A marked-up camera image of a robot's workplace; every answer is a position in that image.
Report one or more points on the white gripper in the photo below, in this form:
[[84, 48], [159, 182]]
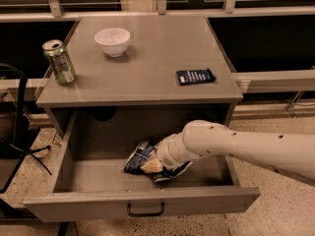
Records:
[[164, 156]]

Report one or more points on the blue chip bag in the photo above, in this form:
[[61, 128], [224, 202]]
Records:
[[142, 153]]

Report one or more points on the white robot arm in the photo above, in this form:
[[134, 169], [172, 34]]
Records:
[[291, 155]]

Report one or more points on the open grey top drawer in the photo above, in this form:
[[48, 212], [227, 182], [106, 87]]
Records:
[[88, 181]]

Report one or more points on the dark blue snack bar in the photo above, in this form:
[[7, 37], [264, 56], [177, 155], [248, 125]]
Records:
[[195, 77]]

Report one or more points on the grey metal cabinet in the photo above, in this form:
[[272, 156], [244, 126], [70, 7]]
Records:
[[146, 72]]

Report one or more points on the white bowl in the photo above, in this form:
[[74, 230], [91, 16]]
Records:
[[113, 41]]

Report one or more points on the green soda can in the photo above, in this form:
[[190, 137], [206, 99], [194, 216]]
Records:
[[56, 53]]

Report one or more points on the metal window railing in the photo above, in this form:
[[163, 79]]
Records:
[[254, 81]]

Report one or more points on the black drawer handle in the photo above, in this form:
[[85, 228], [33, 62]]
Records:
[[148, 210]]

